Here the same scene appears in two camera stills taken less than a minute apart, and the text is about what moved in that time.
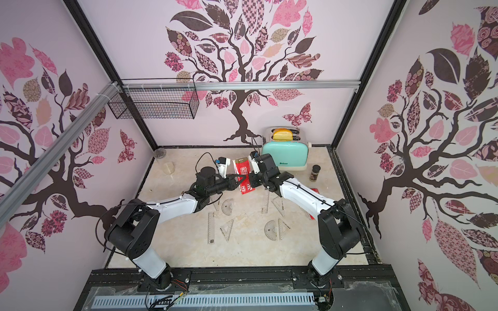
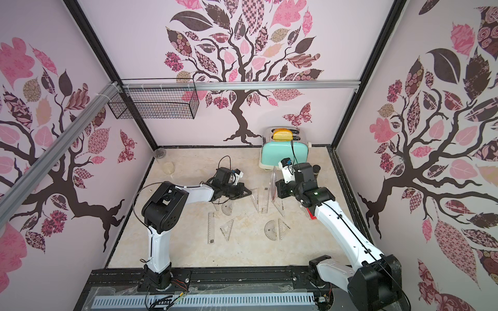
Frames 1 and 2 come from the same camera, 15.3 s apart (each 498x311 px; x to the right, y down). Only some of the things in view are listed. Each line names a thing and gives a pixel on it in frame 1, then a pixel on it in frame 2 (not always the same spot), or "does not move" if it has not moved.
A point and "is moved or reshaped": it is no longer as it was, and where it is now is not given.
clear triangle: (278, 203) does not move
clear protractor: (227, 207) does not move
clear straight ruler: (265, 201) does not move
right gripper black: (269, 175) → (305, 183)
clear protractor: (270, 230) does not move
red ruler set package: (241, 166) is moved or reshaped
